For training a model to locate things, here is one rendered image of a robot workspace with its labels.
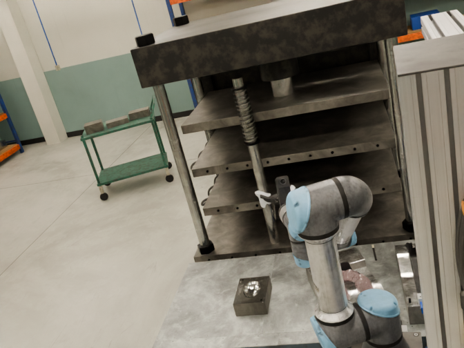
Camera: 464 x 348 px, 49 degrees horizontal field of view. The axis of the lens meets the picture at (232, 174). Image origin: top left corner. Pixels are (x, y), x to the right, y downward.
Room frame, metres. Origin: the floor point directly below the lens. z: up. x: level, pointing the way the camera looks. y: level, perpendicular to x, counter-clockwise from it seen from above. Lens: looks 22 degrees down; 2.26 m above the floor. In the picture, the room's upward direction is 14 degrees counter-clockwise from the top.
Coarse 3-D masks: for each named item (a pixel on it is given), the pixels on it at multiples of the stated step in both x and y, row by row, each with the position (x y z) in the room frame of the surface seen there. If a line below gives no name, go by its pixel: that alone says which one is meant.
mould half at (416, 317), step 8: (400, 248) 1.95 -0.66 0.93; (400, 256) 1.90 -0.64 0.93; (408, 256) 1.89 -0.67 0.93; (400, 264) 1.87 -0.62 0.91; (408, 264) 1.85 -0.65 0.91; (400, 272) 1.84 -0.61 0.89; (408, 272) 1.82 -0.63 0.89; (408, 280) 1.78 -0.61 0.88; (408, 288) 1.73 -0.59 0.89; (408, 296) 1.67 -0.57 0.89; (416, 296) 1.66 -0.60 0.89; (408, 304) 1.63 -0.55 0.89; (416, 304) 1.61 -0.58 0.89; (408, 312) 1.62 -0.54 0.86; (416, 312) 1.61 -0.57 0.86; (416, 320) 1.61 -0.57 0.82
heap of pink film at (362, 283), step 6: (348, 270) 1.95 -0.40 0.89; (342, 276) 1.90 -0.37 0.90; (348, 276) 1.90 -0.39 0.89; (354, 276) 1.88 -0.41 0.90; (360, 276) 1.84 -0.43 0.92; (354, 282) 1.85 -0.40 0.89; (360, 282) 1.80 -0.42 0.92; (366, 282) 1.80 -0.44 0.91; (360, 288) 1.78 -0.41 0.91; (366, 288) 1.77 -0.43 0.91; (372, 288) 1.77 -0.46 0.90; (348, 294) 1.76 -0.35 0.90
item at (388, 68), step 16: (384, 48) 2.95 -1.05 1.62; (384, 64) 2.95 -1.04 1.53; (192, 80) 3.28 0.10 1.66; (160, 96) 2.61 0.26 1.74; (160, 112) 2.63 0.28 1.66; (176, 128) 2.63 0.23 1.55; (400, 128) 2.30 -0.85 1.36; (176, 144) 2.61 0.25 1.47; (400, 144) 2.30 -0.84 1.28; (176, 160) 2.62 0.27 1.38; (400, 160) 2.31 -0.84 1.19; (400, 176) 2.33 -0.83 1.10; (192, 192) 2.61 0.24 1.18; (192, 208) 2.61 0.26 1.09; (208, 240) 2.62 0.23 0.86
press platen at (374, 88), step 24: (312, 72) 3.15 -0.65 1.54; (336, 72) 2.99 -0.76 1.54; (360, 72) 2.85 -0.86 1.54; (216, 96) 3.18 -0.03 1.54; (264, 96) 2.87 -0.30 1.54; (288, 96) 2.74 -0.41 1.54; (312, 96) 2.62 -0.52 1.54; (336, 96) 2.50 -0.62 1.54; (360, 96) 2.44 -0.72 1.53; (384, 96) 2.41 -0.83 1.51; (192, 120) 2.75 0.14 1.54; (216, 120) 2.64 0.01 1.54
